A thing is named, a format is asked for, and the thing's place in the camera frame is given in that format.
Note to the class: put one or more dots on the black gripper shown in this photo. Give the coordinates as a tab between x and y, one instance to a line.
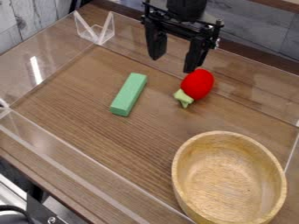
186	15

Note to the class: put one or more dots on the red plush strawberry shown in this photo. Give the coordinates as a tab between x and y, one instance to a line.
197	85

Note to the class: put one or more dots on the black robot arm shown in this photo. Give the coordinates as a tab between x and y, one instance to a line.
182	33

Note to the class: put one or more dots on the green foam block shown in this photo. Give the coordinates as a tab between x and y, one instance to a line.
129	94

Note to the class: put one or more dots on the wooden bowl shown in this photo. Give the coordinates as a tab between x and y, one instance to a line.
227	179

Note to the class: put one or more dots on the clear acrylic enclosure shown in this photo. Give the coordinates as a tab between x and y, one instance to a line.
103	163

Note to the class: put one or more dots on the grey metal table frame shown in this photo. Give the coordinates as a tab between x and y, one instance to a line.
21	192

